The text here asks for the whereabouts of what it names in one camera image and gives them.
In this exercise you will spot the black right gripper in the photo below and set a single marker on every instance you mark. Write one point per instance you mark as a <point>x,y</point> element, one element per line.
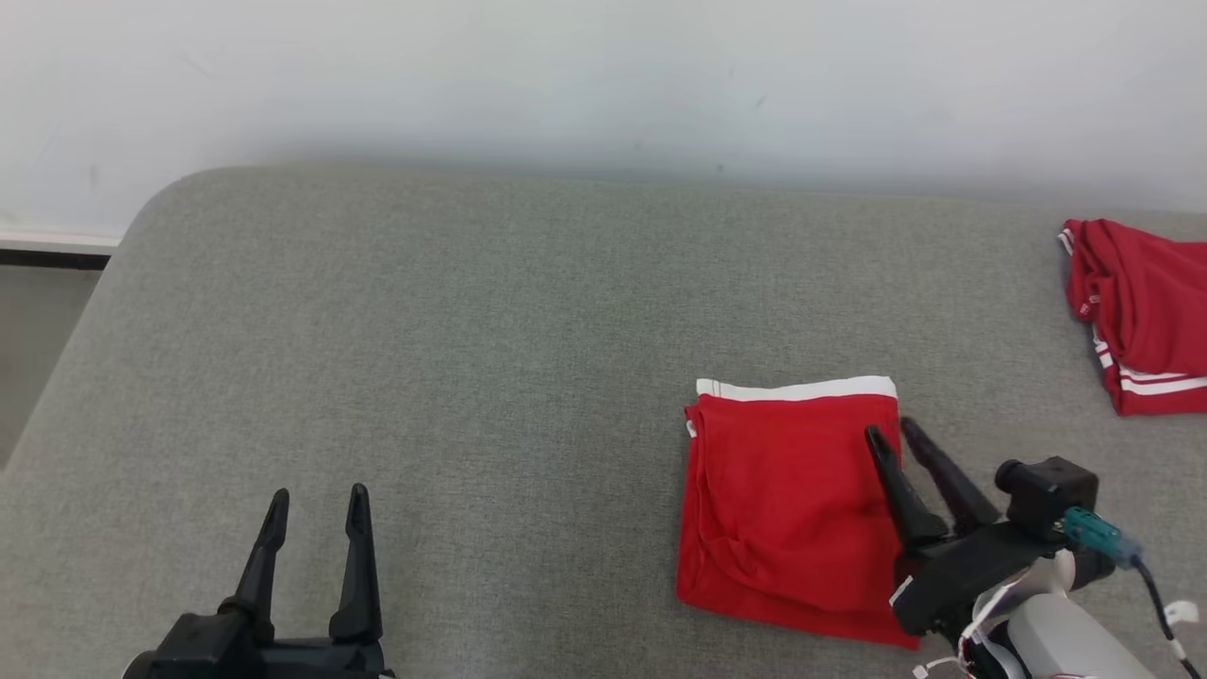
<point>962,575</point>

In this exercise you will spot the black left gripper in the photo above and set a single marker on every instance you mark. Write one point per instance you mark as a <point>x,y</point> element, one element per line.
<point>217,655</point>

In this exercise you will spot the red shorts with white trim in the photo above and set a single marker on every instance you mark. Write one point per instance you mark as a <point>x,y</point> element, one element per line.
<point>783,509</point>

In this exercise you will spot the red jersey number 23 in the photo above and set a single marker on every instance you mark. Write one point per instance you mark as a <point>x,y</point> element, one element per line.
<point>1146,302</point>

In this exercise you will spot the grey fabric sofa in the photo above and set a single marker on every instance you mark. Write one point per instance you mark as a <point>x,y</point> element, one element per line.
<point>471,377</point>

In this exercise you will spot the black and white baseboard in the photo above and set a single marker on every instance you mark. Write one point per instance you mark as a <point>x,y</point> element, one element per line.
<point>57,247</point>

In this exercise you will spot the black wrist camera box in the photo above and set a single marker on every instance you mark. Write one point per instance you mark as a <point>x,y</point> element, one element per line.
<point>1047,495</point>

